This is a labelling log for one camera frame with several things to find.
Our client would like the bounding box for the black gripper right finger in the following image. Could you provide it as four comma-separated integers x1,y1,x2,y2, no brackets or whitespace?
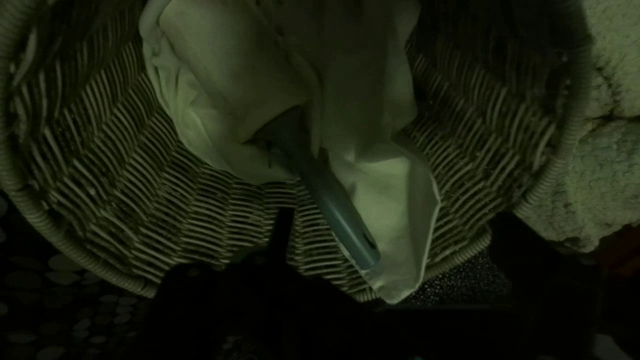
489,211,602,360

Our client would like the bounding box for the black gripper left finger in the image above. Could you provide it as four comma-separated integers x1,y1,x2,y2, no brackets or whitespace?
156,206,301,360

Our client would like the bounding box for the woven wicker basket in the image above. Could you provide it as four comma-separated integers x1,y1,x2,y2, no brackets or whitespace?
0,0,597,305

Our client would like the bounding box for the dark speckled blanket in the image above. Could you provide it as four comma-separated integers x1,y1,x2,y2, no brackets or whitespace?
399,248,519,313

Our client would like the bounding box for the pale fuzzy blanket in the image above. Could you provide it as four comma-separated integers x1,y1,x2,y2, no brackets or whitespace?
512,0,640,257

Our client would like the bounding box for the white cloth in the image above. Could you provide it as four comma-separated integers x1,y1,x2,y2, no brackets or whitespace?
138,0,445,306

